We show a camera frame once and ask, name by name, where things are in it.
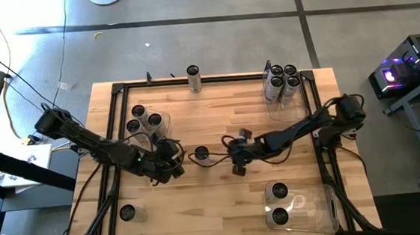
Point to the black case hazard stripes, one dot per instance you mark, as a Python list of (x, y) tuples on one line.
[(401, 215)]

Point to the white floor tag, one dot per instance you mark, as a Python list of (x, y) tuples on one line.
[(63, 85)]

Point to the yellow tape scrap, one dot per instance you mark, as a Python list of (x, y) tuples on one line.
[(97, 35)]

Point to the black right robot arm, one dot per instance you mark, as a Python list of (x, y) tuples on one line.
[(297, 129)]

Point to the clear plastic bin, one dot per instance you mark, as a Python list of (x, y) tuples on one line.
[(167, 119), (311, 214), (292, 113)]

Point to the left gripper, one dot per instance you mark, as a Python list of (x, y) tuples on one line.
[(164, 158)]

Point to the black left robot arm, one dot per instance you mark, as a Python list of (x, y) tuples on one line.
[(92, 145)]

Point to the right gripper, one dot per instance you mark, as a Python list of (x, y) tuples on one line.
[(246, 150)]

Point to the grey metal stand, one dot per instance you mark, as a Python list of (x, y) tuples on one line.
[(419, 134)]

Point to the white paper sheets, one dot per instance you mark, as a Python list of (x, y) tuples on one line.
[(29, 161)]

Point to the black table clamp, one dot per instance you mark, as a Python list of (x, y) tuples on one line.
[(149, 76), (267, 65)]

